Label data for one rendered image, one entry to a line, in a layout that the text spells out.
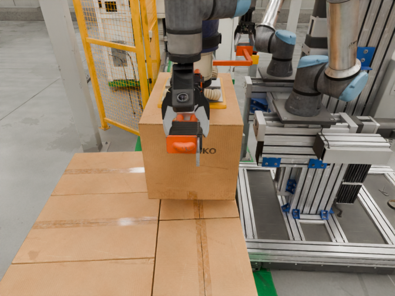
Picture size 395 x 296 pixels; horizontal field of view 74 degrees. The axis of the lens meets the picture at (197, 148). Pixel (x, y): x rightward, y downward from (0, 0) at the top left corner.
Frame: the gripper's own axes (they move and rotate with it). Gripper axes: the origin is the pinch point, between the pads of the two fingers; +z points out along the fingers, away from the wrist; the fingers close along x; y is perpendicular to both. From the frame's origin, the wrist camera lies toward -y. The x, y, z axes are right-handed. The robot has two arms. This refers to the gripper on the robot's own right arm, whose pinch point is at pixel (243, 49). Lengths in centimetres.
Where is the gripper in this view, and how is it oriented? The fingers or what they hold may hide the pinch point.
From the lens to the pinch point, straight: 152.9
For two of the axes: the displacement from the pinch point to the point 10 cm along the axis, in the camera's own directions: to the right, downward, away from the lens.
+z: 0.0, 8.3, 5.6
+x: 10.0, 0.1, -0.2
